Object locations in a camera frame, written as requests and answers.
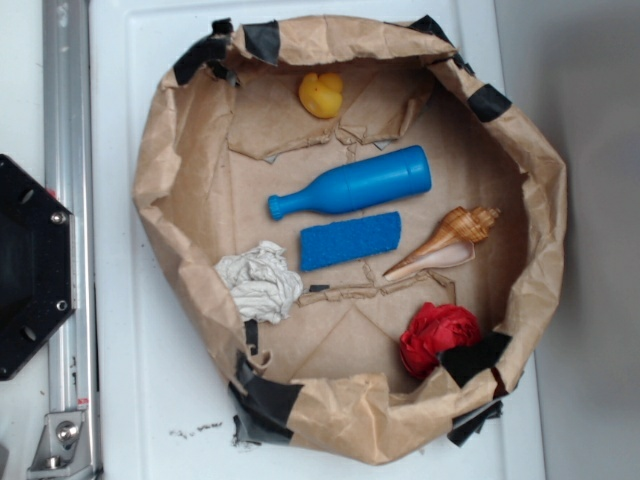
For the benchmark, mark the white plastic tray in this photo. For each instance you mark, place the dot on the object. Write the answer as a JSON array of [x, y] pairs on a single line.
[[165, 411]]

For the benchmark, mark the blue sponge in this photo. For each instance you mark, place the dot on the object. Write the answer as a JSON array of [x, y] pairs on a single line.
[[344, 241]]

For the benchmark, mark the blue plastic bottle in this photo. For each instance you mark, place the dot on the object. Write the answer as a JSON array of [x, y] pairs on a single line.
[[359, 185]]

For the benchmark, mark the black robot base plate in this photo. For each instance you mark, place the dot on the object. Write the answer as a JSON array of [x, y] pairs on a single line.
[[36, 267]]

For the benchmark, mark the brown conch seashell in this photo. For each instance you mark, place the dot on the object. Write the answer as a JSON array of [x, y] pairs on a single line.
[[451, 244]]

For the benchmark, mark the yellow rubber duck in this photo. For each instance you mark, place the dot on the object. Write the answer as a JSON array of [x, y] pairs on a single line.
[[321, 94]]

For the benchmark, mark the crumpled white paper ball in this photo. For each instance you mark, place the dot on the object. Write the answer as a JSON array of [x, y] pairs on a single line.
[[260, 282]]

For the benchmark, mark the crumpled red paper ball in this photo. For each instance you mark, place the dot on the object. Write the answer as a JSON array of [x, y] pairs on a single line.
[[435, 329]]

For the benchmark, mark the aluminium rail frame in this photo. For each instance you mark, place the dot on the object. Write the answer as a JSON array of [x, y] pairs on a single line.
[[70, 445]]

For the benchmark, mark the brown paper bag bin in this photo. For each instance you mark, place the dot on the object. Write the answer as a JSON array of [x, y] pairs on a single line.
[[226, 130]]

